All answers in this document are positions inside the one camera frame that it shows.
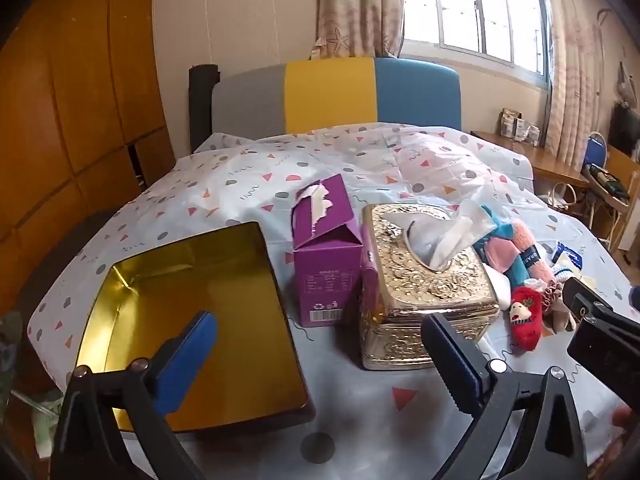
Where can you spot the gold ornate tissue box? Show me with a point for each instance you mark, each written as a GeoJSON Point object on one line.
{"type": "Point", "coordinates": [430, 300]}

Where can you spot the dark grey seat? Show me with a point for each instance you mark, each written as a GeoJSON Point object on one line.
{"type": "Point", "coordinates": [70, 255]}

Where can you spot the blue metal chair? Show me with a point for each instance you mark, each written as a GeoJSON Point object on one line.
{"type": "Point", "coordinates": [597, 152]}

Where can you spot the cream knit gloves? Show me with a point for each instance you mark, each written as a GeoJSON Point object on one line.
{"type": "Point", "coordinates": [560, 320]}

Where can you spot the beige patterned curtain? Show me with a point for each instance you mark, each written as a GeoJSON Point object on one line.
{"type": "Point", "coordinates": [575, 60]}
{"type": "Point", "coordinates": [350, 5]}

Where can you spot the pink plush roll blue band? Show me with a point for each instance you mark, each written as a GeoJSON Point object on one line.
{"type": "Point", "coordinates": [537, 240]}

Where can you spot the black monitor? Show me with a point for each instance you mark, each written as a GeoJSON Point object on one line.
{"type": "Point", "coordinates": [625, 127]}

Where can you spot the dark green bag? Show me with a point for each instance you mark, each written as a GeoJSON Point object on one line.
{"type": "Point", "coordinates": [607, 182]}

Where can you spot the red plush sock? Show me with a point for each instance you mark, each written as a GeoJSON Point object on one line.
{"type": "Point", "coordinates": [525, 320]}

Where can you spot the grey yellow blue headboard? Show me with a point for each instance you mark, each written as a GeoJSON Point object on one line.
{"type": "Point", "coordinates": [330, 95]}

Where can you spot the wooden desk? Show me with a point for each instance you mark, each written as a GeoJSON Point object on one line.
{"type": "Point", "coordinates": [545, 160]}

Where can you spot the white printed bed sheet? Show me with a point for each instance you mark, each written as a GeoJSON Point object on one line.
{"type": "Point", "coordinates": [210, 185]}

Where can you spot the purple gable carton box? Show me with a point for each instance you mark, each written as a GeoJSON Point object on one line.
{"type": "Point", "coordinates": [325, 260]}

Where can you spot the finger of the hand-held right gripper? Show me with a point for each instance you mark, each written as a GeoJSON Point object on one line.
{"type": "Point", "coordinates": [600, 305]}
{"type": "Point", "coordinates": [605, 350]}

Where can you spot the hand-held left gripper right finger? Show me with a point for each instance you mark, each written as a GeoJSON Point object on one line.
{"type": "Point", "coordinates": [460, 360]}

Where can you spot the blue teddy bear pink dress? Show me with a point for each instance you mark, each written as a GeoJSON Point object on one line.
{"type": "Point", "coordinates": [497, 255]}

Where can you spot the gold metal tin tray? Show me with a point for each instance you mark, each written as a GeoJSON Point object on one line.
{"type": "Point", "coordinates": [210, 280]}

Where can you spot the stack of papers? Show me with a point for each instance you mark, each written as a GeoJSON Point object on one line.
{"type": "Point", "coordinates": [46, 427]}

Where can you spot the window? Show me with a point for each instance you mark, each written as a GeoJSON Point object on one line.
{"type": "Point", "coordinates": [475, 5]}

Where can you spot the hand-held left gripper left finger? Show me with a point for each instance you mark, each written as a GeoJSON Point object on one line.
{"type": "Point", "coordinates": [187, 355]}

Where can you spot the wooden wardrobe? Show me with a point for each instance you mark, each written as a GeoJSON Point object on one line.
{"type": "Point", "coordinates": [80, 85]}

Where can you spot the black rolled mat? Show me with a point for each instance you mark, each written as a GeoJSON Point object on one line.
{"type": "Point", "coordinates": [202, 105]}

